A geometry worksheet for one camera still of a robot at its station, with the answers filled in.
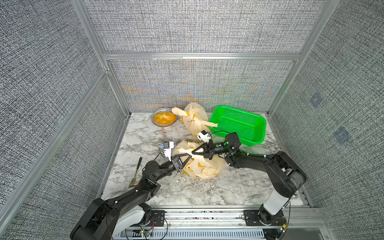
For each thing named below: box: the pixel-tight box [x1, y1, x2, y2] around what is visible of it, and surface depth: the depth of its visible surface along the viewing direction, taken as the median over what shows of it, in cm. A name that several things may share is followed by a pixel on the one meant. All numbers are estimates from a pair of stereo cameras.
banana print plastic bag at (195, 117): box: [172, 102, 218, 135], surface depth 94 cm
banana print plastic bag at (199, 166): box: [174, 141, 226, 180], surface depth 73 cm
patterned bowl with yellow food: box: [151, 107, 178, 127], surface depth 112 cm
